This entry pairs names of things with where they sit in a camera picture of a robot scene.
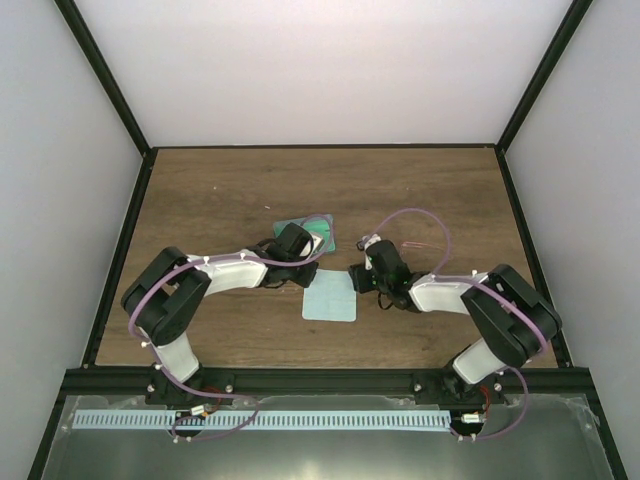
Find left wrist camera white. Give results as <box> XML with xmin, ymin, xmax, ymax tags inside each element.
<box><xmin>309</xmin><ymin>232</ymin><xmax>324</xmax><ymax>256</ymax></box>

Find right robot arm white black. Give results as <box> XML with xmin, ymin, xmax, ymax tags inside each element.
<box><xmin>348</xmin><ymin>235</ymin><xmax>562</xmax><ymax>403</ymax></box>

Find black frame post left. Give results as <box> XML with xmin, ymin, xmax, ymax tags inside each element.
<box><xmin>54</xmin><ymin>0</ymin><xmax>151</xmax><ymax>157</ymax></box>

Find black frame post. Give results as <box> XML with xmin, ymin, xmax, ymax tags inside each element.
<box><xmin>496</xmin><ymin>0</ymin><xmax>593</xmax><ymax>154</ymax></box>
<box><xmin>54</xmin><ymin>0</ymin><xmax>151</xmax><ymax>157</ymax></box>

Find blue-grey glasses case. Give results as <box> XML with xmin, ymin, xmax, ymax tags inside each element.
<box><xmin>273</xmin><ymin>213</ymin><xmax>334</xmax><ymax>241</ymax></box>

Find light blue slotted strip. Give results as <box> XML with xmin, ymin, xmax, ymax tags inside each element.
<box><xmin>72</xmin><ymin>409</ymin><xmax>451</xmax><ymax>432</ymax></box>

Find black frame post right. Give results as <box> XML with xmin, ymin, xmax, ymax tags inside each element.
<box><xmin>496</xmin><ymin>0</ymin><xmax>593</xmax><ymax>154</ymax></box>

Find light blue cleaning cloth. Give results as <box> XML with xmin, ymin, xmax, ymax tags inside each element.
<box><xmin>302</xmin><ymin>269</ymin><xmax>357</xmax><ymax>323</ymax></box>

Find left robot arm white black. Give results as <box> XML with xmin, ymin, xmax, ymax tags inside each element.
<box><xmin>121</xmin><ymin>223</ymin><xmax>325</xmax><ymax>404</ymax></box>

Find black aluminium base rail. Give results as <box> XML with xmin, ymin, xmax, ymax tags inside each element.
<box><xmin>64</xmin><ymin>367</ymin><xmax>596</xmax><ymax>409</ymax></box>

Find pink sunglasses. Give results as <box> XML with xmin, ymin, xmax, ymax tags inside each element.
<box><xmin>401</xmin><ymin>241</ymin><xmax>446</xmax><ymax>251</ymax></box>

